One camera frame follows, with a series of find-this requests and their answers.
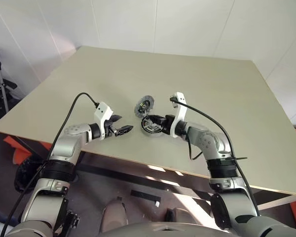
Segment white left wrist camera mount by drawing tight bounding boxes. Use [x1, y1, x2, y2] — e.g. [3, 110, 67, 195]
[93, 101, 113, 139]

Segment black waist bracket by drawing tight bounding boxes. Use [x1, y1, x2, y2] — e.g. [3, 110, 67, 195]
[64, 209, 80, 232]

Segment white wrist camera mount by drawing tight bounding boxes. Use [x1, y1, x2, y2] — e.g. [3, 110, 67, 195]
[93, 101, 113, 139]
[169, 91, 188, 138]

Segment round metal part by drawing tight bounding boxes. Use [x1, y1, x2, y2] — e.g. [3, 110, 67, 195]
[140, 116, 163, 137]

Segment black floor tape strip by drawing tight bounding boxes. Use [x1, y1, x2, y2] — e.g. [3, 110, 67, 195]
[130, 189, 161, 202]

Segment black mesh bin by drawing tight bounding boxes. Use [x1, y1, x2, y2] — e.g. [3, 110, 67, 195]
[14, 158, 44, 193]

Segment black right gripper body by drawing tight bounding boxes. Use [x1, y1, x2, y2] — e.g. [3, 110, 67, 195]
[159, 116, 176, 135]

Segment beige rounded shape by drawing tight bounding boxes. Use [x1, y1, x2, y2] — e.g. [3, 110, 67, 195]
[101, 197, 128, 232]

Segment silver robot torso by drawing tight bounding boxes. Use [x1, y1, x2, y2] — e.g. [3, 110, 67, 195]
[96, 222, 227, 237]

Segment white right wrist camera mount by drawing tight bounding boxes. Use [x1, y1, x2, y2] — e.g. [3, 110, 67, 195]
[169, 91, 188, 138]

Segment round metal disc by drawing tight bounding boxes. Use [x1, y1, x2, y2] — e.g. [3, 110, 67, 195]
[134, 95, 155, 117]

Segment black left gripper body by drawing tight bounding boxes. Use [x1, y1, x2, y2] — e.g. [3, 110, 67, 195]
[104, 118, 118, 139]

